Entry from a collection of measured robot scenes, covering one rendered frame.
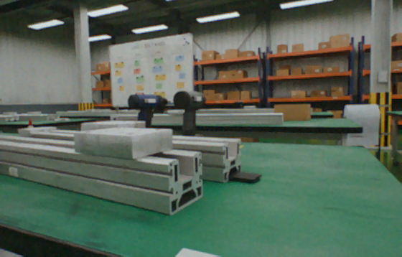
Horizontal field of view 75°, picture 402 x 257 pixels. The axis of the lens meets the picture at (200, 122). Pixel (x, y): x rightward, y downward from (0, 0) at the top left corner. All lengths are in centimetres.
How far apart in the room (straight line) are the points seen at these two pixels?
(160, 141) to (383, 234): 37
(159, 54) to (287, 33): 798
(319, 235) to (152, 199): 25
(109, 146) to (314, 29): 1101
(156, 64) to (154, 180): 369
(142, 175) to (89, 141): 14
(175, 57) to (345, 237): 367
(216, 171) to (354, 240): 30
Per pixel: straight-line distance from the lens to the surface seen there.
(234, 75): 1060
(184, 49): 388
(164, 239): 38
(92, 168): 55
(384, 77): 624
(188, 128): 86
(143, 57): 425
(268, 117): 216
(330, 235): 41
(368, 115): 413
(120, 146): 47
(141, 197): 47
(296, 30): 1139
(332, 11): 1149
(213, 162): 59
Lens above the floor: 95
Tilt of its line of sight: 4 degrees down
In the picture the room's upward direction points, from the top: 1 degrees counter-clockwise
